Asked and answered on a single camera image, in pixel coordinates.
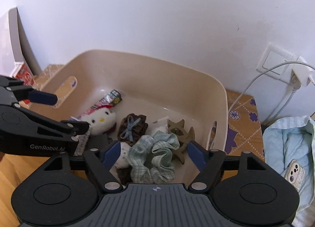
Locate red milk carton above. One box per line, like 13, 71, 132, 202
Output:
11, 61, 35, 87

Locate long cartoon printed box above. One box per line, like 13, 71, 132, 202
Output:
90, 89, 124, 117

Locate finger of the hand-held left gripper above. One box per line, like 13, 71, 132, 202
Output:
0, 74, 59, 106
13, 103, 90, 143

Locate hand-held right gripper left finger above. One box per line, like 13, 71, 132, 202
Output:
37, 140, 123, 190

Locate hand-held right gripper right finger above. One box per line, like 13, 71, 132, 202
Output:
187, 141, 276, 190

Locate blue white patterned box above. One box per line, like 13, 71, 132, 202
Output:
74, 132, 90, 155

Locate white charger plug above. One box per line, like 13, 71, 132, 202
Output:
290, 56, 315, 90

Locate white cat plush toy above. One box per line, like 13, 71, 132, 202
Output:
79, 105, 118, 136

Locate wooden desk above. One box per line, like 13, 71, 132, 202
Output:
0, 152, 54, 227

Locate light blue quilted cloth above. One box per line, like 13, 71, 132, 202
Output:
262, 112, 315, 227

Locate green plaid scrunchie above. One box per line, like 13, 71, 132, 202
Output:
129, 130, 181, 184

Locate small star-shaped object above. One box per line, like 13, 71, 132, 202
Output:
167, 118, 196, 165

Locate white wall socket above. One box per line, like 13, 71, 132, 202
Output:
256, 42, 300, 85

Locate phone in white case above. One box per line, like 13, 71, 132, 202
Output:
283, 159, 306, 192

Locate white charging cable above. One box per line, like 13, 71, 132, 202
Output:
264, 83, 300, 124

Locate grey charging cable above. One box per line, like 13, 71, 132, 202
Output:
228, 61, 306, 119

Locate beige plastic storage bin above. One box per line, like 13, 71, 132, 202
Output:
33, 49, 227, 186

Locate brown scrunchie with blue bow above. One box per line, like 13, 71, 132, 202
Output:
117, 113, 149, 148

